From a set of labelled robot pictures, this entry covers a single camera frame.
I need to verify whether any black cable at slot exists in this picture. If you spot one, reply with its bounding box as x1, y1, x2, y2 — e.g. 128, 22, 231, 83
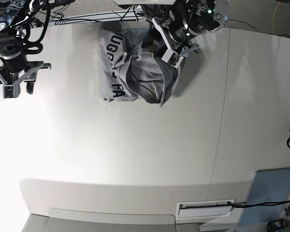
227, 199, 290, 209

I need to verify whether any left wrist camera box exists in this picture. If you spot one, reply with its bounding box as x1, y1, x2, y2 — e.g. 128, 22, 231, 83
162, 48, 184, 69

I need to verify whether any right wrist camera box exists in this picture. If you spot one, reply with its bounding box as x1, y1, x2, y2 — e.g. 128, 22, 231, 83
3, 85, 20, 99

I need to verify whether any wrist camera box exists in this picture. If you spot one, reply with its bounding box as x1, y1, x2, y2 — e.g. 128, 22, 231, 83
162, 48, 184, 69
3, 85, 20, 99

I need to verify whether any black stand behind table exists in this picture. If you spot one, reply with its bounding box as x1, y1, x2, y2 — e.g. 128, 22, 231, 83
133, 0, 177, 22

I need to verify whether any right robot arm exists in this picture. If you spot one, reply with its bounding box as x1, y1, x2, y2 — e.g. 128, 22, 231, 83
0, 0, 51, 99

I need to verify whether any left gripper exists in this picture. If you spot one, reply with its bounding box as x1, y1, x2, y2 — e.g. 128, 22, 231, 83
142, 15, 200, 57

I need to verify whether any yellow cable on floor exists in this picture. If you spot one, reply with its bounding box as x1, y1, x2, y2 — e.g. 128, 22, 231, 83
271, 0, 282, 34

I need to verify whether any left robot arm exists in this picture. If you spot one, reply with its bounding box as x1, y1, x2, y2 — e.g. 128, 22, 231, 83
141, 0, 230, 56

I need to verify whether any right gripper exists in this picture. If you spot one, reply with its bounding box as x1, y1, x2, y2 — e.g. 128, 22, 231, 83
0, 61, 51, 94

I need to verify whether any blue-grey pad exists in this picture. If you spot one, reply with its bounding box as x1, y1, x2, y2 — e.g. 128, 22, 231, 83
238, 167, 290, 227

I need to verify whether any grey T-shirt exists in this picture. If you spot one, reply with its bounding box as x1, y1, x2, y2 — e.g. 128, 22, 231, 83
98, 21, 182, 106

